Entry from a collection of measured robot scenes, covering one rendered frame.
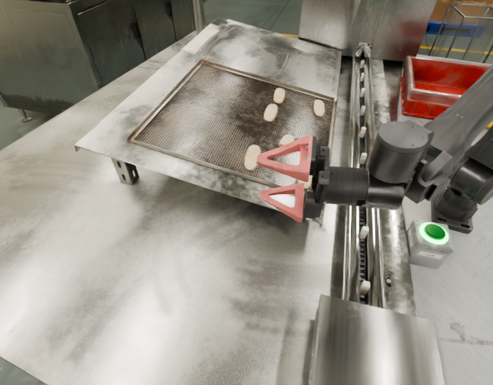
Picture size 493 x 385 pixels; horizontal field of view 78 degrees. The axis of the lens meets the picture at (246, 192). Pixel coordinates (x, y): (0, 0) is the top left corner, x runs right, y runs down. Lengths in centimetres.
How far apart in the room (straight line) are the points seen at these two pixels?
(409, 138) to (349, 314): 29
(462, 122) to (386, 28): 110
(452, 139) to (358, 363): 35
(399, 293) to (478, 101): 36
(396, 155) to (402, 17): 121
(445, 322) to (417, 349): 18
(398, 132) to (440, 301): 43
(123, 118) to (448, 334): 87
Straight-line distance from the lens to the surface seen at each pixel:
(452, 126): 53
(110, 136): 83
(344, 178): 45
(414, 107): 127
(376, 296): 67
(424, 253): 75
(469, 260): 86
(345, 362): 53
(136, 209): 84
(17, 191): 104
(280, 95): 105
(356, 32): 158
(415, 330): 58
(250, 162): 75
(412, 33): 161
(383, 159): 42
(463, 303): 78
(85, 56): 238
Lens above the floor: 141
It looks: 45 degrees down
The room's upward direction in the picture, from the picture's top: straight up
